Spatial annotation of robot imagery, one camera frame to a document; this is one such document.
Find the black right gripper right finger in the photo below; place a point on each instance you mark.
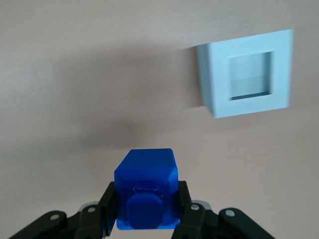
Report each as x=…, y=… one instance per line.
x=207, y=221

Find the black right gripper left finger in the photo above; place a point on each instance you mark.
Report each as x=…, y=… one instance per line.
x=82, y=219

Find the blue plastic part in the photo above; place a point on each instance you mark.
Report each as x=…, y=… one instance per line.
x=147, y=189

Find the gray square base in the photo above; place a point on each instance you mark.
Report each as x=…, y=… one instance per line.
x=249, y=74

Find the brown table cover sheet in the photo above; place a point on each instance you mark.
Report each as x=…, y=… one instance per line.
x=87, y=87

